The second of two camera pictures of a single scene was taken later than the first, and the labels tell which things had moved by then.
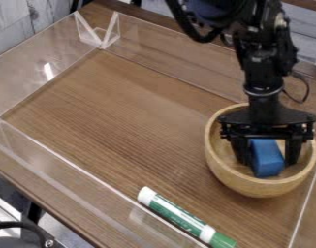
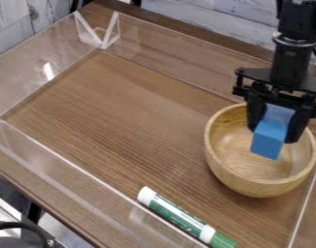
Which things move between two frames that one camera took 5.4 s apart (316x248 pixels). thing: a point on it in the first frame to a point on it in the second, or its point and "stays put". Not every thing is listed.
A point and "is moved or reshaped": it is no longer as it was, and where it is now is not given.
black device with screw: (34, 237) stays put
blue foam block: (267, 157) is moved or reshaped
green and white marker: (181, 218) stays put
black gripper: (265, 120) to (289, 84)
